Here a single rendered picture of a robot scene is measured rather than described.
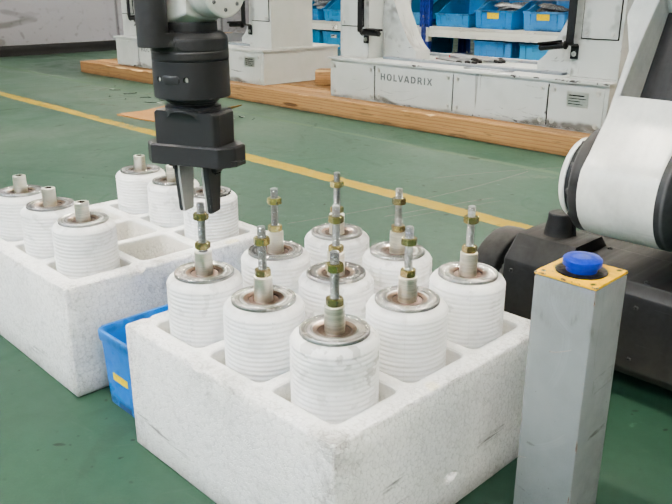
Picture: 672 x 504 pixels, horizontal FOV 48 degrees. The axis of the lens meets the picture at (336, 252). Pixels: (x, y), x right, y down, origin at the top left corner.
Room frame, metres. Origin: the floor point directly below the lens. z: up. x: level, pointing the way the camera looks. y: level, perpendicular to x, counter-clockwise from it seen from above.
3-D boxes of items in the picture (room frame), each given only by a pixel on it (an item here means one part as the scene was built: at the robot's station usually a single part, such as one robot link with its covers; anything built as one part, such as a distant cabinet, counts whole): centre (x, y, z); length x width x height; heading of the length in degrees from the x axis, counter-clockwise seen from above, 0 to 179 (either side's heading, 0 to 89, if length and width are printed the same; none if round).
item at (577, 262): (0.74, -0.26, 0.32); 0.04 x 0.04 x 0.02
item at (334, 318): (0.72, 0.00, 0.26); 0.02 x 0.02 x 0.03
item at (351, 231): (1.06, 0.00, 0.25); 0.08 x 0.08 x 0.01
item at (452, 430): (0.89, 0.00, 0.09); 0.39 x 0.39 x 0.18; 45
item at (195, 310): (0.89, 0.17, 0.16); 0.10 x 0.10 x 0.18
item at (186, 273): (0.89, 0.17, 0.25); 0.08 x 0.08 x 0.01
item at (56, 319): (1.29, 0.39, 0.09); 0.39 x 0.39 x 0.18; 44
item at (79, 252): (1.12, 0.39, 0.16); 0.10 x 0.10 x 0.18
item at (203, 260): (0.89, 0.17, 0.26); 0.02 x 0.02 x 0.03
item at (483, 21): (6.40, -1.41, 0.36); 0.50 x 0.38 x 0.21; 134
